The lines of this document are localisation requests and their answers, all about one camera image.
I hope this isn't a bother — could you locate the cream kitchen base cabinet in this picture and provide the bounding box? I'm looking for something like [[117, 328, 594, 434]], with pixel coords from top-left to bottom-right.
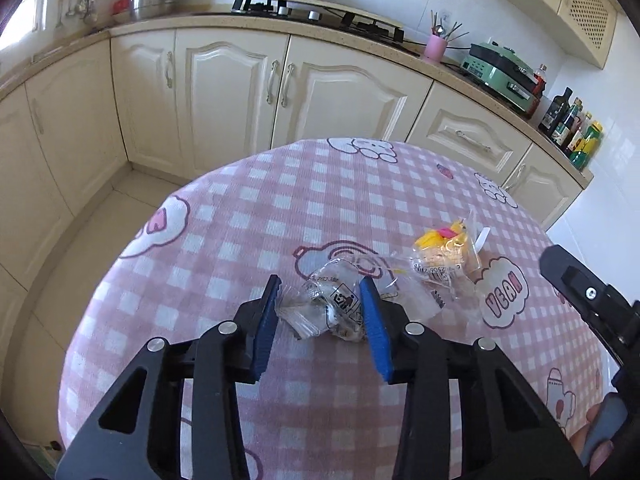
[[0, 26, 586, 311]]

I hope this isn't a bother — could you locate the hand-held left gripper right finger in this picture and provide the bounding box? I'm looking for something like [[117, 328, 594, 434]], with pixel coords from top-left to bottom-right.
[[358, 275, 587, 480]]

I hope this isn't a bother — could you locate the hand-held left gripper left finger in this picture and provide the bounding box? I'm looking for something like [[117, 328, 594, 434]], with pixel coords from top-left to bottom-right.
[[55, 274, 282, 480]]

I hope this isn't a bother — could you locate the dark green glass bottle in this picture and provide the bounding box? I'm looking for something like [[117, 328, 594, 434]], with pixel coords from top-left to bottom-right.
[[540, 87, 573, 139]]

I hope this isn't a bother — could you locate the pink utensil holder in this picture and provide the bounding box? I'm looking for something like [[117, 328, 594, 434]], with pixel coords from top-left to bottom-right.
[[425, 9, 471, 62]]

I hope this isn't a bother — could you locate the beige stone countertop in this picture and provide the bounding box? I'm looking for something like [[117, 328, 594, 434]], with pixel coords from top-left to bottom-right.
[[0, 10, 596, 181]]

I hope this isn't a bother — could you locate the person's right hand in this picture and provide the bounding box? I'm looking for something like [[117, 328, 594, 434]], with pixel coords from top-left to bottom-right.
[[571, 401, 617, 477]]

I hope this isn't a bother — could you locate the yellow snack bag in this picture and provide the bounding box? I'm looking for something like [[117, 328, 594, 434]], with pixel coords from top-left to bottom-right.
[[395, 216, 491, 313]]

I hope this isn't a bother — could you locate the green electric cooker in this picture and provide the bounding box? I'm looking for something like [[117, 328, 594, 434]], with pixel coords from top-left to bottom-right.
[[459, 41, 544, 119]]

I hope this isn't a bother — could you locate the pink checkered tablecloth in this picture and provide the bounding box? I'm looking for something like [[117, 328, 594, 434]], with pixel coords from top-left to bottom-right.
[[57, 137, 621, 480]]

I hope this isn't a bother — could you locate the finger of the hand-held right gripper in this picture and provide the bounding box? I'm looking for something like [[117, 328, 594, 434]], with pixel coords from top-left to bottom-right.
[[539, 245, 640, 362]]

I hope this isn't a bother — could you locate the yellow green bottle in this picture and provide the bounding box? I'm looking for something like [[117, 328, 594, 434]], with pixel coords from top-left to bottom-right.
[[570, 120, 604, 171]]

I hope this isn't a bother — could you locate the clear wrapper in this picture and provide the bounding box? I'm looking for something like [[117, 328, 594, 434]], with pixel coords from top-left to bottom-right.
[[275, 257, 396, 344]]

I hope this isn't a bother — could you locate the black gas stove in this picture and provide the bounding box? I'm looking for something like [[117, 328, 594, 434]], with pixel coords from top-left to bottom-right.
[[215, 0, 406, 44]]

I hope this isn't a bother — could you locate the dark sauce bottle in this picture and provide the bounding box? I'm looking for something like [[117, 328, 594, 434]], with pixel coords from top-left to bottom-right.
[[557, 99, 586, 151]]

